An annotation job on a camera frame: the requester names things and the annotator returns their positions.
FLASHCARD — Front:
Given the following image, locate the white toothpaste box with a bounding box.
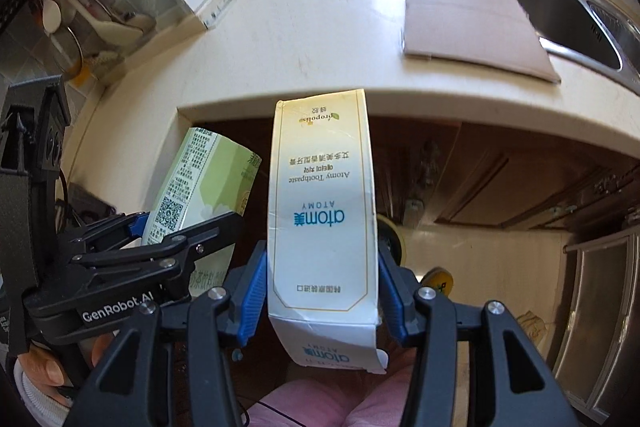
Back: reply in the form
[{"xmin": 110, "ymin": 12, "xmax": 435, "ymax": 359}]
[{"xmin": 265, "ymin": 88, "xmax": 390, "ymax": 375}]

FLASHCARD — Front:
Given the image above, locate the black trash bin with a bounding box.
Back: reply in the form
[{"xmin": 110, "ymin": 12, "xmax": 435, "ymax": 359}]
[{"xmin": 376, "ymin": 213, "xmax": 407, "ymax": 267}]

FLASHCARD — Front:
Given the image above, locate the white spoon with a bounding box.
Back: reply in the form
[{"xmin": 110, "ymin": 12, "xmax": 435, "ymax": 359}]
[{"xmin": 41, "ymin": 0, "xmax": 63, "ymax": 34}]

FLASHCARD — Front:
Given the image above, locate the beige cloth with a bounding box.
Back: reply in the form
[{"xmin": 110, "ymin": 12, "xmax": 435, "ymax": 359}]
[{"xmin": 516, "ymin": 311, "xmax": 549, "ymax": 344}]

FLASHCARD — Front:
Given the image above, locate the person's leg in pink pants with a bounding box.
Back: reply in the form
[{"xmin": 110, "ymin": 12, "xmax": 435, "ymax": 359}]
[{"xmin": 246, "ymin": 354, "xmax": 417, "ymax": 427}]

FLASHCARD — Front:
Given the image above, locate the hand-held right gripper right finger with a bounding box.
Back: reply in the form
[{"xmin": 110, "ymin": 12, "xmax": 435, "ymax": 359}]
[{"xmin": 377, "ymin": 241, "xmax": 583, "ymax": 427}]

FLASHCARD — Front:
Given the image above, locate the flat cardboard sheet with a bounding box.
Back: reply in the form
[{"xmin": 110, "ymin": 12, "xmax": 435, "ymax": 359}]
[{"xmin": 401, "ymin": 0, "xmax": 562, "ymax": 84}]

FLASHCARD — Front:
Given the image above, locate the wooden cabinet door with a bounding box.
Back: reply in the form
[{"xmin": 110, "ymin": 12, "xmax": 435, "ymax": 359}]
[
  {"xmin": 434, "ymin": 146, "xmax": 618, "ymax": 231},
  {"xmin": 371, "ymin": 116, "xmax": 437, "ymax": 229}
]

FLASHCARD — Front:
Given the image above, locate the round metal strainer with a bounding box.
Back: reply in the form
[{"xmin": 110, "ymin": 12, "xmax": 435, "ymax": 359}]
[{"xmin": 51, "ymin": 26, "xmax": 85, "ymax": 78}]

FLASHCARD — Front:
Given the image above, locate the stainless steel double sink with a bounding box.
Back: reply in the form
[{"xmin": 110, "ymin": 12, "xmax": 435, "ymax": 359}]
[{"xmin": 486, "ymin": 0, "xmax": 640, "ymax": 95}]

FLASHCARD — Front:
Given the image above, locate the stainless steel appliance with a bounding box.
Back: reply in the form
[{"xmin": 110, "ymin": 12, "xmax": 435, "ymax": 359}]
[{"xmin": 549, "ymin": 226, "xmax": 640, "ymax": 425}]

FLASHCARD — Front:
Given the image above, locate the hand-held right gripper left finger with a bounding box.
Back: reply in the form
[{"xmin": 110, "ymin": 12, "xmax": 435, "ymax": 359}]
[{"xmin": 64, "ymin": 239, "xmax": 269, "ymax": 427}]

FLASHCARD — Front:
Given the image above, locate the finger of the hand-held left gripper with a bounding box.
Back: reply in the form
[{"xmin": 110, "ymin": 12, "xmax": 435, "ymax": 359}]
[
  {"xmin": 74, "ymin": 209, "xmax": 247, "ymax": 279},
  {"xmin": 56, "ymin": 212, "xmax": 151, "ymax": 259}
]

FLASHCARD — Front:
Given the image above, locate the yellow slipper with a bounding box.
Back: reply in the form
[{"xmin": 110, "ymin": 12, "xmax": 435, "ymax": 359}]
[{"xmin": 419, "ymin": 268, "xmax": 454, "ymax": 298}]

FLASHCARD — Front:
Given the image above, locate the person's left hand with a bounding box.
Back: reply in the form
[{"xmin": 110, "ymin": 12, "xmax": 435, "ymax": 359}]
[{"xmin": 22, "ymin": 333, "xmax": 115, "ymax": 408}]

